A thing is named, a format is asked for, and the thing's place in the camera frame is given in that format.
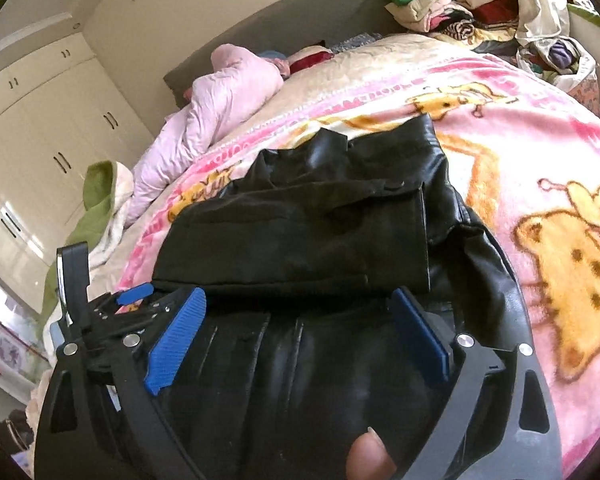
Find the bag of clothes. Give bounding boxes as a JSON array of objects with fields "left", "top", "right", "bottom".
[{"left": 515, "top": 35, "right": 600, "bottom": 106}]

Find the dark red pillow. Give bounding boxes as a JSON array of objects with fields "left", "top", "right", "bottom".
[{"left": 285, "top": 45, "right": 331, "bottom": 78}]

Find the lilac padded quilt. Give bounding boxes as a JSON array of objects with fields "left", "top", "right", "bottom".
[{"left": 125, "top": 42, "right": 286, "bottom": 231}]

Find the white wardrobe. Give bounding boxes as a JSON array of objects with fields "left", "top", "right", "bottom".
[{"left": 0, "top": 5, "right": 156, "bottom": 311}]

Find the black leather jacket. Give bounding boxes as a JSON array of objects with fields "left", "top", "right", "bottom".
[{"left": 150, "top": 112, "right": 533, "bottom": 480}]

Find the person's right hand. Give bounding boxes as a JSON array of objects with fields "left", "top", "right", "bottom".
[{"left": 345, "top": 427, "right": 398, "bottom": 480}]

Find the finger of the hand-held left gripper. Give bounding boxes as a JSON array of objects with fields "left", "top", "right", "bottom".
[
  {"left": 56, "top": 241, "right": 93, "bottom": 346},
  {"left": 115, "top": 282, "right": 156, "bottom": 308}
]

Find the cream curtain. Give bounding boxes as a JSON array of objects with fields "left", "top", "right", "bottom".
[{"left": 490, "top": 0, "right": 571, "bottom": 48}]

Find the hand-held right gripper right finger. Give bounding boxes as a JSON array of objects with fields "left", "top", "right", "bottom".
[{"left": 390, "top": 286, "right": 563, "bottom": 480}]

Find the blue patterned cloth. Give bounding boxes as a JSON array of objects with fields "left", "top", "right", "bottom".
[{"left": 327, "top": 32, "right": 383, "bottom": 56}]

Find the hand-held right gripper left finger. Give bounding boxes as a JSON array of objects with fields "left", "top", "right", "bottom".
[{"left": 32, "top": 286, "right": 208, "bottom": 480}]

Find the pile of folded clothes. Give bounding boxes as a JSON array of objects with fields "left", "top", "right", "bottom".
[{"left": 382, "top": 0, "right": 526, "bottom": 43}]

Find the grey-green headboard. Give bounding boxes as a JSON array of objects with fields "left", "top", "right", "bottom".
[{"left": 162, "top": 0, "right": 398, "bottom": 111}]

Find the green and white blanket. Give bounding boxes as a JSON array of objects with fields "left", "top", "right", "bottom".
[{"left": 42, "top": 160, "right": 136, "bottom": 331}]

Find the pink printed blanket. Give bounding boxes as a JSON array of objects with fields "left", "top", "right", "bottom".
[{"left": 117, "top": 50, "right": 600, "bottom": 480}]

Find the window seat cushion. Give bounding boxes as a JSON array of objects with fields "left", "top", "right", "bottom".
[{"left": 567, "top": 2, "right": 600, "bottom": 28}]

